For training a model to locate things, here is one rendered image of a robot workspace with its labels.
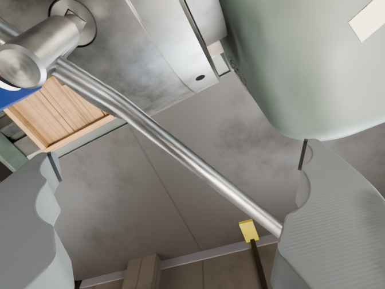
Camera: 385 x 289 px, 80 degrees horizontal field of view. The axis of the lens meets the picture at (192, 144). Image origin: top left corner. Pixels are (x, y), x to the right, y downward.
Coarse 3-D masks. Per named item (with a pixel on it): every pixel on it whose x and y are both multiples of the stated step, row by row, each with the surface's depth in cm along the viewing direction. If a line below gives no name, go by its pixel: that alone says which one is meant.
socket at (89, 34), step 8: (64, 0) 16; (72, 0) 17; (56, 8) 17; (64, 8) 17; (72, 8) 17; (80, 8) 17; (80, 16) 17; (88, 16) 17; (88, 24) 18; (88, 32) 18; (96, 32) 18; (80, 40) 18; (88, 40) 18
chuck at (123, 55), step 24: (0, 0) 16; (24, 0) 16; (48, 0) 16; (96, 0) 17; (120, 0) 17; (24, 24) 17; (96, 24) 18; (120, 24) 18; (96, 48) 19; (120, 48) 19; (144, 48) 19; (96, 72) 20; (120, 72) 21; (144, 72) 21; (168, 72) 22; (144, 96) 24; (168, 96) 26
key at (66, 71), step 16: (0, 32) 11; (16, 32) 12; (64, 64) 13; (64, 80) 13; (80, 80) 13; (96, 80) 14; (96, 96) 14; (112, 96) 14; (128, 112) 14; (144, 112) 15; (144, 128) 15; (160, 128) 15; (160, 144) 15; (176, 144) 15; (176, 160) 16; (192, 160) 16; (208, 176) 16; (224, 192) 17; (240, 192) 17; (240, 208) 18; (256, 208) 18; (272, 224) 18
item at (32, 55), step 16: (64, 16) 16; (32, 32) 12; (48, 32) 13; (64, 32) 14; (80, 32) 17; (0, 48) 10; (16, 48) 10; (32, 48) 11; (48, 48) 12; (64, 48) 13; (0, 64) 11; (16, 64) 11; (32, 64) 11; (48, 64) 11; (16, 80) 11; (32, 80) 11
